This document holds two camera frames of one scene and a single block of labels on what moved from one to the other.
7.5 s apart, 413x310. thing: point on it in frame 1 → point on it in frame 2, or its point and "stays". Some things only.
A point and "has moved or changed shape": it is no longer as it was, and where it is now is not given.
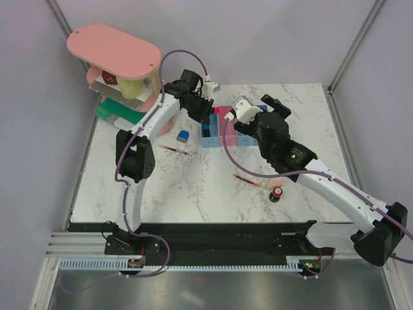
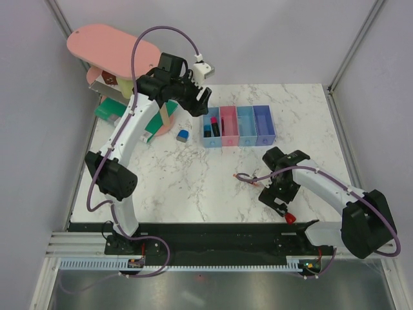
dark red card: (109, 78) stays
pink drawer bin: (231, 136) stays
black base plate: (218, 240) stays
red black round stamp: (274, 196) has moved or changed shape
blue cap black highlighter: (205, 130) stays
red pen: (175, 150) has moved or changed shape
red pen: (246, 180) stays
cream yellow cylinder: (131, 88) stays
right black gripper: (246, 128) → (268, 195)
